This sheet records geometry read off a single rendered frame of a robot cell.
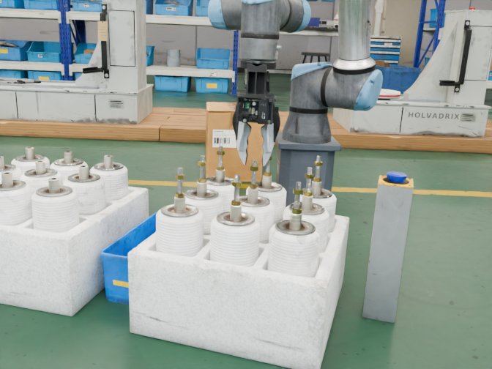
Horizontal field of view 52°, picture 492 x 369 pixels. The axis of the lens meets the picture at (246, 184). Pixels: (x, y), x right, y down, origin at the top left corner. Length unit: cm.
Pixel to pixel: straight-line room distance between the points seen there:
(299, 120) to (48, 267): 80
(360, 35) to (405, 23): 600
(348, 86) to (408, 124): 172
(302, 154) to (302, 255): 61
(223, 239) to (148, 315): 23
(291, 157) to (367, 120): 161
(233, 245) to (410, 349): 42
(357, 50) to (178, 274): 78
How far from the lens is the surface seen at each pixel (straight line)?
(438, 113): 318
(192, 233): 99
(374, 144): 302
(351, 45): 141
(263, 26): 98
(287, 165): 150
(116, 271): 117
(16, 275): 121
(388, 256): 112
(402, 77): 552
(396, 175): 108
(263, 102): 97
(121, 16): 305
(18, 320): 119
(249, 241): 95
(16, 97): 320
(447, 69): 335
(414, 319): 122
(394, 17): 736
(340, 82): 144
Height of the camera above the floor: 59
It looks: 16 degrees down
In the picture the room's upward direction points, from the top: 2 degrees clockwise
